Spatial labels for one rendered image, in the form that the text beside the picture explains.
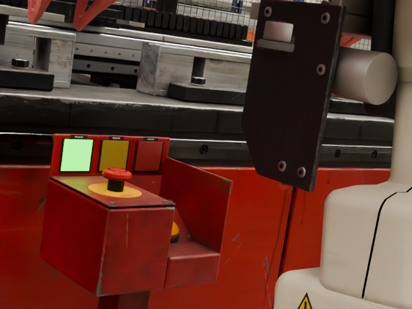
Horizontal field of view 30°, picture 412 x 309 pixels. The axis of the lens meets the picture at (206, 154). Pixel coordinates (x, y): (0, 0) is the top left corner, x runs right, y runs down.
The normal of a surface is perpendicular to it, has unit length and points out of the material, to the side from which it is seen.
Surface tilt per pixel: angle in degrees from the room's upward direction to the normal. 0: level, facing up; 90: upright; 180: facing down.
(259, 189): 90
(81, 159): 90
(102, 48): 90
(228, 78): 90
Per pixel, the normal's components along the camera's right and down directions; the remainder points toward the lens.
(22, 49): 0.62, 0.22
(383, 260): -0.76, -0.01
